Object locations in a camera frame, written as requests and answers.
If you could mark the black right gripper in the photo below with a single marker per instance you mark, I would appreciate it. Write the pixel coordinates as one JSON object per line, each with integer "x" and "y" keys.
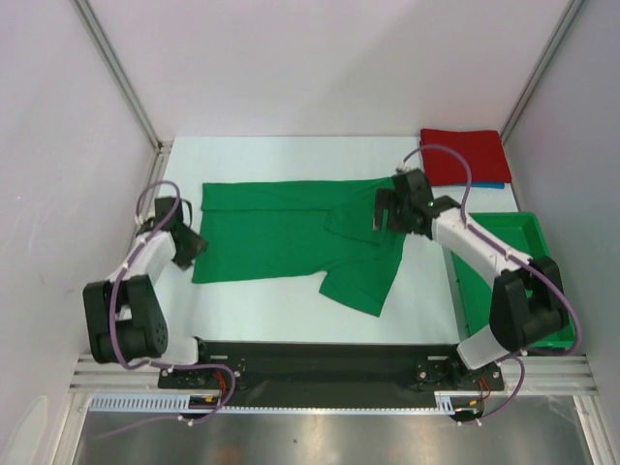
{"x": 388, "y": 199}

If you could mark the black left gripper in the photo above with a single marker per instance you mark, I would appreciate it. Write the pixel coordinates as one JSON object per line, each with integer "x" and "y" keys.
{"x": 198, "y": 244}

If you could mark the green t shirt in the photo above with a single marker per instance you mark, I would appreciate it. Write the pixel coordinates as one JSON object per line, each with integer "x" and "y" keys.
{"x": 265, "y": 230}

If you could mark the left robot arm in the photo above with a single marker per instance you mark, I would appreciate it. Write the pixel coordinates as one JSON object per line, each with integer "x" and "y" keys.
{"x": 123, "y": 313}

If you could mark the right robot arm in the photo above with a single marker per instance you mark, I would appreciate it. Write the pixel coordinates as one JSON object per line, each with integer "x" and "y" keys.
{"x": 527, "y": 300}

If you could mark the folded blue t shirt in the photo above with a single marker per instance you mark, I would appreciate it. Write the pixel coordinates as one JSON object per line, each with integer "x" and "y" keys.
{"x": 483, "y": 185}

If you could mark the folded red t shirt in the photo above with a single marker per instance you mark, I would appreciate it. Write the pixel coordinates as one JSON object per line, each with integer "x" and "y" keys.
{"x": 482, "y": 150}

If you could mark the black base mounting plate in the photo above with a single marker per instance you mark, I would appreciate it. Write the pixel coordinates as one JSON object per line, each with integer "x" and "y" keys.
{"x": 332, "y": 376}

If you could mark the green plastic bin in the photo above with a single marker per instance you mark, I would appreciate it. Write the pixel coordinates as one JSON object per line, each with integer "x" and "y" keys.
{"x": 522, "y": 231}

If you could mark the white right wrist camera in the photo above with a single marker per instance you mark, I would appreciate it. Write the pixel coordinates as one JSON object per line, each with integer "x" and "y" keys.
{"x": 402, "y": 169}

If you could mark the right aluminium frame post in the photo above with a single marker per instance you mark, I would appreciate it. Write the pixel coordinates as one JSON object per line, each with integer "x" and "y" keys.
{"x": 559, "y": 35}

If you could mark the aluminium frame post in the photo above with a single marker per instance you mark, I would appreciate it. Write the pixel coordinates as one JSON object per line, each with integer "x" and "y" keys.
{"x": 559, "y": 35}
{"x": 101, "y": 41}

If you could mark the aluminium front rail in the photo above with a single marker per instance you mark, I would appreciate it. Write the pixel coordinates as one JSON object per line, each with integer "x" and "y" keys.
{"x": 544, "y": 375}

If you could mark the left aluminium frame post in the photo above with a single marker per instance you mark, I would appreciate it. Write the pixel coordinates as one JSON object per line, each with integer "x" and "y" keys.
{"x": 101, "y": 41}

